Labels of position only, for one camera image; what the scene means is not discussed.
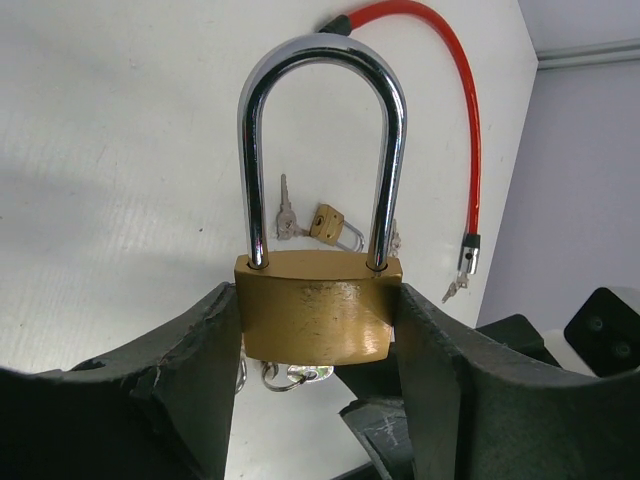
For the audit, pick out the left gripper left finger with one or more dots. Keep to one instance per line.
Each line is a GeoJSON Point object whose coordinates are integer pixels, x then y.
{"type": "Point", "coordinates": [158, 407]}

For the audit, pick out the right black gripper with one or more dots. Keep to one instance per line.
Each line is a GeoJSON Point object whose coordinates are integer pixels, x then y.
{"type": "Point", "coordinates": [513, 343]}

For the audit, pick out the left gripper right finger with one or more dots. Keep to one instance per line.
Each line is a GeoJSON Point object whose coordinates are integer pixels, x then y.
{"type": "Point", "coordinates": [477, 409]}

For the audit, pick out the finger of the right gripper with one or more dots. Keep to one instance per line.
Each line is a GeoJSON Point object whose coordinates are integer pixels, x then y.
{"type": "Point", "coordinates": [377, 419]}

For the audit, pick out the silver key bunch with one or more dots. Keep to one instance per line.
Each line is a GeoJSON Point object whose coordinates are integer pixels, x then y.
{"type": "Point", "coordinates": [297, 375]}
{"type": "Point", "coordinates": [461, 282]}

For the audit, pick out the large brass padlock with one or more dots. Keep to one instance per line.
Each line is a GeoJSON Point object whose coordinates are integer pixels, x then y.
{"type": "Point", "coordinates": [319, 307]}

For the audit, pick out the silver key pair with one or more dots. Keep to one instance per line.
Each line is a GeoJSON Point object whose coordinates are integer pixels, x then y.
{"type": "Point", "coordinates": [286, 220]}

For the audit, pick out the small brass padlock long shackle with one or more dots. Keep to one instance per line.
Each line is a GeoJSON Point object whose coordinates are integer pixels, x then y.
{"type": "Point", "coordinates": [328, 225]}

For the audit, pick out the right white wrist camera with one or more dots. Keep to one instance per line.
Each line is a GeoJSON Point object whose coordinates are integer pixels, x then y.
{"type": "Point", "coordinates": [602, 338]}

